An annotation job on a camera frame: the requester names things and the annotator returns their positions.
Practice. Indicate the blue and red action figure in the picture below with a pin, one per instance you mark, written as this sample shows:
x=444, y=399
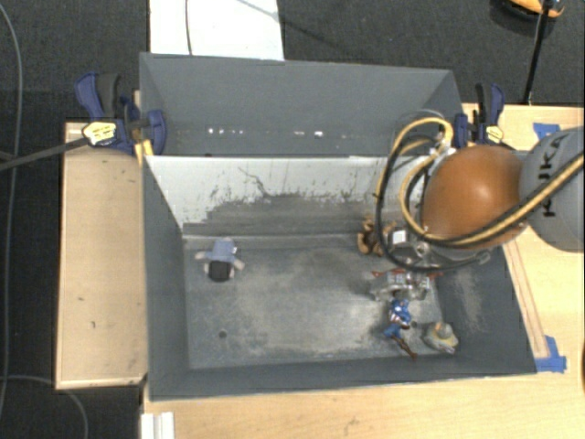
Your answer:
x=400, y=313

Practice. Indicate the brown toy animal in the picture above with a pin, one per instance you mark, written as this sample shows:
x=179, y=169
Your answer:
x=368, y=238

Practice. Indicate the grey and tan toy figure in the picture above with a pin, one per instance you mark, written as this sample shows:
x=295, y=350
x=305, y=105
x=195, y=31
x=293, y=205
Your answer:
x=441, y=336

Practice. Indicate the grey metal bin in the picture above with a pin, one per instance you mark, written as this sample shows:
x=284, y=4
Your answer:
x=292, y=300

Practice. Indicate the pale blue toy figure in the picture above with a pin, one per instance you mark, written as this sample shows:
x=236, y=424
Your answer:
x=221, y=259

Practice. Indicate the pale wood flat board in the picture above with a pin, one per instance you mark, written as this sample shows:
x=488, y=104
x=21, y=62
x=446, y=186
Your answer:
x=103, y=263

